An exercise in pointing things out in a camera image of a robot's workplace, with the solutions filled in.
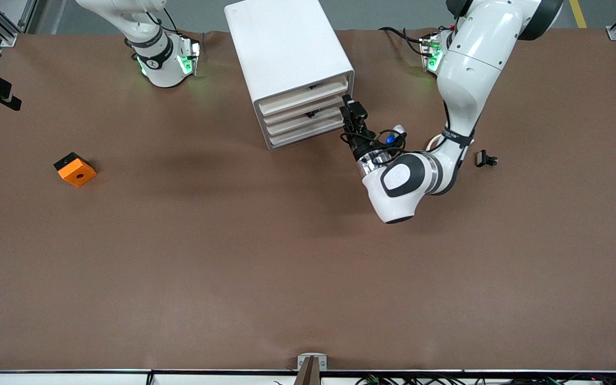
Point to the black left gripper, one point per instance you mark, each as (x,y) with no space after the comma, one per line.
(360,142)

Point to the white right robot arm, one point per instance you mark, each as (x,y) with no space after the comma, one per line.
(161,69)

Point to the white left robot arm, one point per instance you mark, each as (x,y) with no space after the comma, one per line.
(468,80)

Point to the white curved plastic clamp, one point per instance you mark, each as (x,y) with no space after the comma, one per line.
(428,145)

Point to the orange and black block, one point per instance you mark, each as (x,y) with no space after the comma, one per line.
(78,174)

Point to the brown table cover mat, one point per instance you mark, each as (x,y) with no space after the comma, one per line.
(233,267)

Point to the small black switch component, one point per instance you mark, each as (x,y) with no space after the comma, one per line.
(482,159)

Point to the grey metal bracket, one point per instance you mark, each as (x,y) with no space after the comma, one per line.
(302,359)

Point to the white table edge rail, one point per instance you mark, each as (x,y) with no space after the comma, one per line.
(72,378)

